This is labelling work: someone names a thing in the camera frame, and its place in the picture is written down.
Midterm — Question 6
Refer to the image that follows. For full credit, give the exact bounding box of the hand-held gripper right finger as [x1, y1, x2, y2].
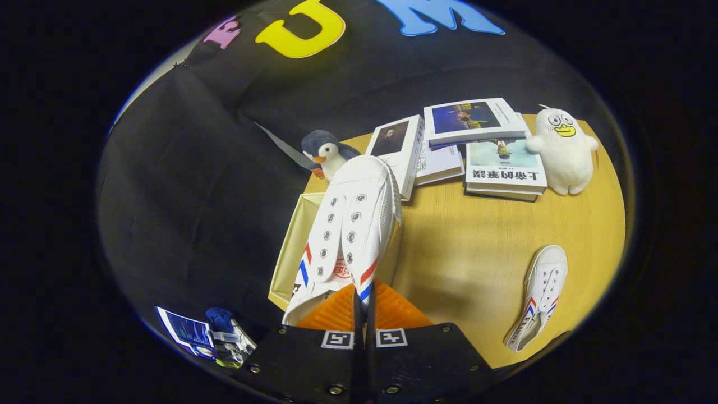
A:
[365, 279, 500, 404]

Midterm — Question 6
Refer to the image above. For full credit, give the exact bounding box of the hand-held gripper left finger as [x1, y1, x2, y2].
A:
[233, 282, 368, 404]

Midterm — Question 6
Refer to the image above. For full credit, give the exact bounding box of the beige fabric storage box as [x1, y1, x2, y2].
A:
[268, 192, 404, 312]

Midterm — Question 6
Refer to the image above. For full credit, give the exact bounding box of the white canvas shoe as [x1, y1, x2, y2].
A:
[505, 245, 568, 353]
[282, 155, 403, 327]

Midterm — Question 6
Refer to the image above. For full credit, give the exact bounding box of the blue and grey device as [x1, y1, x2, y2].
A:
[205, 307, 257, 369]

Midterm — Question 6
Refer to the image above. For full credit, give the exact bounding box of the white-framed blue panel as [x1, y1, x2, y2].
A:
[155, 306, 217, 359]

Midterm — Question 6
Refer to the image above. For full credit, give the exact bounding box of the plain white book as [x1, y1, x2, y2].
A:
[414, 143, 466, 186]

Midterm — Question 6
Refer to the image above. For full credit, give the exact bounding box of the book with pale green cover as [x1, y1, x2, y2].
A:
[464, 137, 548, 203]

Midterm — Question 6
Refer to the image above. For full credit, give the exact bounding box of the blue penguin plush toy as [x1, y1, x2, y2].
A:
[301, 130, 361, 181]

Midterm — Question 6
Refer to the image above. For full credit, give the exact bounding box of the book with portrait cover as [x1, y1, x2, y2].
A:
[365, 114, 425, 201]

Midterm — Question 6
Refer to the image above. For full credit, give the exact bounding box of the book with night photo cover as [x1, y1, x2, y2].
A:
[424, 98, 528, 148]

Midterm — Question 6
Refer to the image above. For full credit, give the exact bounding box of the white duck plush toy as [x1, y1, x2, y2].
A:
[526, 105, 600, 196]

